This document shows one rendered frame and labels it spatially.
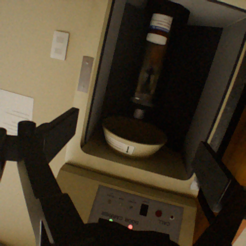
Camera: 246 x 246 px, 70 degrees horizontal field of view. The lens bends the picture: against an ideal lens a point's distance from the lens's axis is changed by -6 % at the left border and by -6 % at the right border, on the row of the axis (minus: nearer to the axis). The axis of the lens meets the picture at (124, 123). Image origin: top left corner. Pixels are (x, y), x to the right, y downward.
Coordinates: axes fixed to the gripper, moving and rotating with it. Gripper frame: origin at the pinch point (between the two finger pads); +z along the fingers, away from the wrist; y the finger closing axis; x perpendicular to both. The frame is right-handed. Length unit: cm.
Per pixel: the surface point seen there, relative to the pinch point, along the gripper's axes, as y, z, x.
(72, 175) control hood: -9.9, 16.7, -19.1
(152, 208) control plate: 8.6, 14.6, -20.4
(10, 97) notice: -60, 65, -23
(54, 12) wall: -43, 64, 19
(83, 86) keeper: -11.7, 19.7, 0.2
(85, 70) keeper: -11.9, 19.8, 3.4
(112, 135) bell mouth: -3.8, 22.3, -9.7
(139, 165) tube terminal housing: 3.9, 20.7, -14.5
